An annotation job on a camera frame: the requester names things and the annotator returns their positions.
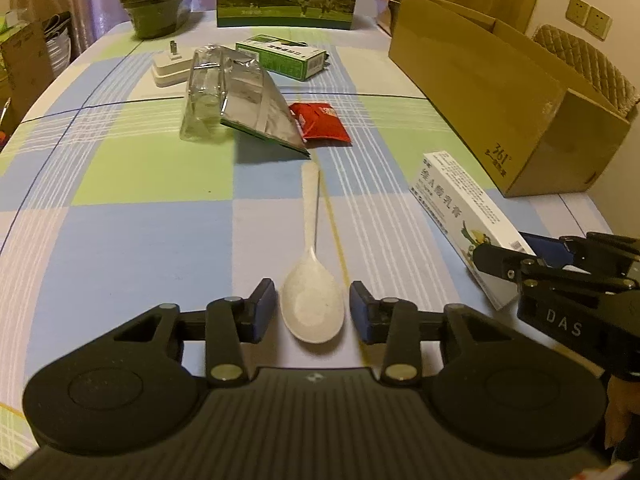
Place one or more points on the quilted brown chair cushion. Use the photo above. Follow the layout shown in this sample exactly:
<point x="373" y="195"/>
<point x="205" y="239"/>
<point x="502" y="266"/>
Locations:
<point x="593" y="65"/>

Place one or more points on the checkered tablecloth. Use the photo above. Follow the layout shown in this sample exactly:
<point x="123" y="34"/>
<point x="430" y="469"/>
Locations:
<point x="107" y="213"/>

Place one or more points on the large brown cardboard box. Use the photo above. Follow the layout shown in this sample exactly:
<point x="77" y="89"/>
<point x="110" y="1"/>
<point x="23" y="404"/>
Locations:
<point x="534" y="124"/>

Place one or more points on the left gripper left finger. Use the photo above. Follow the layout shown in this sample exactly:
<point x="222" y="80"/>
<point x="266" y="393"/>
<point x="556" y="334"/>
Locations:
<point x="230" y="322"/>

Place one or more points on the long white ointment box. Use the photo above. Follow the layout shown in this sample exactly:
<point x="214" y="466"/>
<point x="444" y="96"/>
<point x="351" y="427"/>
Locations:
<point x="468" y="217"/>

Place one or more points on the green white small box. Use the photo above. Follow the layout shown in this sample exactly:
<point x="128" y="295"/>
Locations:
<point x="285" y="57"/>

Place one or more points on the white plastic spoon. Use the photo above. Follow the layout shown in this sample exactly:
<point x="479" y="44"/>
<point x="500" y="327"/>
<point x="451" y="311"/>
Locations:
<point x="311" y="302"/>

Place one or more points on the stacked cardboard boxes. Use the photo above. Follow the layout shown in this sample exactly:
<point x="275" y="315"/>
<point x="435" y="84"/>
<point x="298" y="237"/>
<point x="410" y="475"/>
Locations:
<point x="33" y="54"/>

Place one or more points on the red sachet packet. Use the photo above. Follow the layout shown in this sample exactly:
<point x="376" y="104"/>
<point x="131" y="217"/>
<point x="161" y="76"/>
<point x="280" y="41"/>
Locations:
<point x="319" y="122"/>

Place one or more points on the white power adapter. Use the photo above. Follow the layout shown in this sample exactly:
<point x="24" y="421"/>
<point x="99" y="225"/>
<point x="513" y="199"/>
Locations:
<point x="173" y="65"/>

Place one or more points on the silver foil pouch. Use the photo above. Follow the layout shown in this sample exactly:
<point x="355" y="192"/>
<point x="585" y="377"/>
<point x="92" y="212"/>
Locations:
<point x="252" y="103"/>

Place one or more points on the person right hand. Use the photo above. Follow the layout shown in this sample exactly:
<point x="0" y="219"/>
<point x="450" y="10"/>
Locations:
<point x="623" y="408"/>

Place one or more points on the double wall socket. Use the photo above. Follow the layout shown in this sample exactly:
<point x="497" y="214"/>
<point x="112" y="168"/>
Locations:
<point x="593" y="20"/>

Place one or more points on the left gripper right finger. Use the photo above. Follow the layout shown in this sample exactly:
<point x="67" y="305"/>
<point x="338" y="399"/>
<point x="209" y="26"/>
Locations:
<point x="394" y="322"/>

